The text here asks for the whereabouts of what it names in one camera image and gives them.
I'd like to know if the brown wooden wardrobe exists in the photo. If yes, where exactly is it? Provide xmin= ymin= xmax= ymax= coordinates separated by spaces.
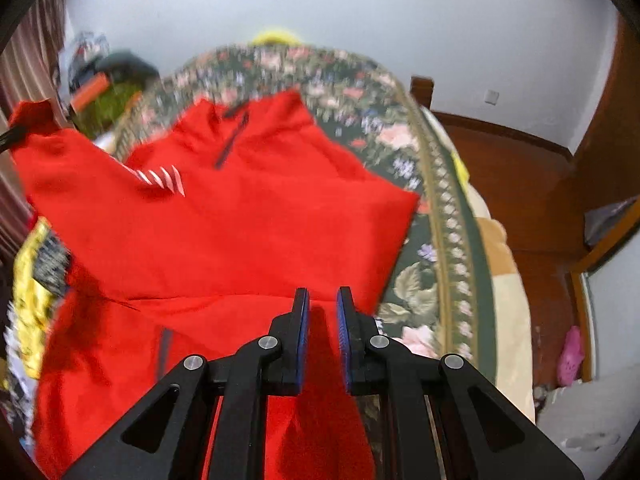
xmin=436 ymin=18 xmax=639 ymax=385

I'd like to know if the striped pink curtain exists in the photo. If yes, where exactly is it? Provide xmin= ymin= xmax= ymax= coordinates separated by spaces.
xmin=1 ymin=0 xmax=66 ymax=264

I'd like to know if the orange box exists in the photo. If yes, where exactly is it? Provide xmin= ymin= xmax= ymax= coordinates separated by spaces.
xmin=70 ymin=73 xmax=111 ymax=113

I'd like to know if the yellow curved bed frame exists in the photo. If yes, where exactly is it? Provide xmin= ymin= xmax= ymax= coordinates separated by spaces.
xmin=250 ymin=29 xmax=303 ymax=46

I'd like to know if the white wall socket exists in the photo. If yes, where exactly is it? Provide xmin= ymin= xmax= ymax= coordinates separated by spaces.
xmin=484 ymin=89 xmax=499 ymax=106

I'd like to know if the dark green cushion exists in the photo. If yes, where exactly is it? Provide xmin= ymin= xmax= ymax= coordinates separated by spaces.
xmin=94 ymin=50 xmax=160 ymax=86

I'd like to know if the red zip jacket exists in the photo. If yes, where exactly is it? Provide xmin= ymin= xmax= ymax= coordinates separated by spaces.
xmin=11 ymin=91 xmax=419 ymax=479

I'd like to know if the cream beige blanket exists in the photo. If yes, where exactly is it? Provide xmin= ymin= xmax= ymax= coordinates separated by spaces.
xmin=421 ymin=107 xmax=535 ymax=420

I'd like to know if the floral green bedspread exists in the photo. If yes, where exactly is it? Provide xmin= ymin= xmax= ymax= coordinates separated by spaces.
xmin=113 ymin=44 xmax=498 ymax=379

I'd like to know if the pink plush slipper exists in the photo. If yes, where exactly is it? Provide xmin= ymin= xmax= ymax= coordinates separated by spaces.
xmin=556 ymin=325 xmax=585 ymax=387

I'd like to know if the green patterned cloth pile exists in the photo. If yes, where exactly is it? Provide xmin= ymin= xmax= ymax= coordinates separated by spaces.
xmin=72 ymin=81 xmax=143 ymax=140

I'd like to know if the yellow patterned garment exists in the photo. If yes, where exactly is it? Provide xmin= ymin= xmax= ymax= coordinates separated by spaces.
xmin=10 ymin=217 xmax=70 ymax=380

